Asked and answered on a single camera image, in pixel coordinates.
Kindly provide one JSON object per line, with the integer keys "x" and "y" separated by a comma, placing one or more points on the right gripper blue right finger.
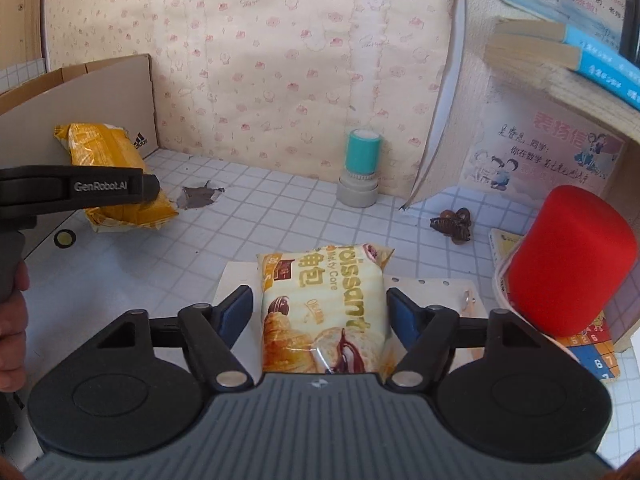
{"x": 407, "y": 319}

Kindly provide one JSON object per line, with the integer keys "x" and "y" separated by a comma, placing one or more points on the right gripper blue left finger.
{"x": 231, "y": 315}

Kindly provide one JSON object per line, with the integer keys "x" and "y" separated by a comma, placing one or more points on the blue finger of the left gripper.
{"x": 143, "y": 188}

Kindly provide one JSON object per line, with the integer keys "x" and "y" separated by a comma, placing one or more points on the yellow snack packet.
{"x": 103, "y": 145}

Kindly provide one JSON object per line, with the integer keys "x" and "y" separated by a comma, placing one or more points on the croissant snack packet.
{"x": 324, "y": 311}

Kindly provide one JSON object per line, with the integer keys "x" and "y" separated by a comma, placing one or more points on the person's left hand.
{"x": 14, "y": 321}

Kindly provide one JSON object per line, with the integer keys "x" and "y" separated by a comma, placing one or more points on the open cardboard box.
{"x": 115, "y": 92}

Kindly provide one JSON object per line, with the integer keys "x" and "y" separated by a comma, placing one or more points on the brown hair claw clip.
{"x": 455, "y": 224}

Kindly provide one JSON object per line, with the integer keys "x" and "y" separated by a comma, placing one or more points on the teal cap stamp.
{"x": 358, "y": 183}

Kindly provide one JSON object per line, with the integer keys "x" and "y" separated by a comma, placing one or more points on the red cylinder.
{"x": 571, "y": 262}

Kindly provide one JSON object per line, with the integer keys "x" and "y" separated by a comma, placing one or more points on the pink cartoon poster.
{"x": 523, "y": 151}

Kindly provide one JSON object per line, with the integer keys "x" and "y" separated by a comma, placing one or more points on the lower blue book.
{"x": 592, "y": 70}

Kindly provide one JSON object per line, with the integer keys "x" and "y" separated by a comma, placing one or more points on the blue book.
{"x": 592, "y": 70}
{"x": 565, "y": 37}

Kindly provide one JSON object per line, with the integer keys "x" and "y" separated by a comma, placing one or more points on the upper blue book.
{"x": 565, "y": 37}

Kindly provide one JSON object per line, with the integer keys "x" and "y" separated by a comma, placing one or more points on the black spray bottle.
{"x": 630, "y": 37}

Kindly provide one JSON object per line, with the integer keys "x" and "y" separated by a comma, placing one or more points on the patterned wall cloth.
{"x": 277, "y": 84}

